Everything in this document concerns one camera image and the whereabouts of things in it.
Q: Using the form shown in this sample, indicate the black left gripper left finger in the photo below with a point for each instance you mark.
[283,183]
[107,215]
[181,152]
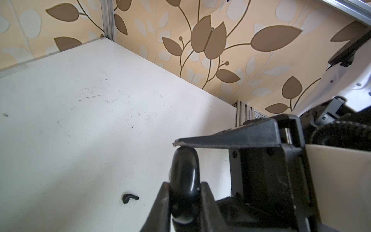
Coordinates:
[159,218]

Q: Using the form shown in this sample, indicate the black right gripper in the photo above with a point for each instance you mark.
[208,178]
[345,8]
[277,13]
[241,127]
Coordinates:
[271,185]

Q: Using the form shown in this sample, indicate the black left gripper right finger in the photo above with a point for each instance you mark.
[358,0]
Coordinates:
[211,219]

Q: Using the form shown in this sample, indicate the black earbud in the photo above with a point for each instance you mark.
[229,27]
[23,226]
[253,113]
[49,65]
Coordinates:
[127,197]

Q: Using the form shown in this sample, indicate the black round charging case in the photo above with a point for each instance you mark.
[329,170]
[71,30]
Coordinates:
[185,186]

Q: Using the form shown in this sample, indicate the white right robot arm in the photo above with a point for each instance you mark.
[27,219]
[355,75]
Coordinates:
[336,124]

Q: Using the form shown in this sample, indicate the aluminium frame post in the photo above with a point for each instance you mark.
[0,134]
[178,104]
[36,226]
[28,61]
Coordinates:
[108,22]

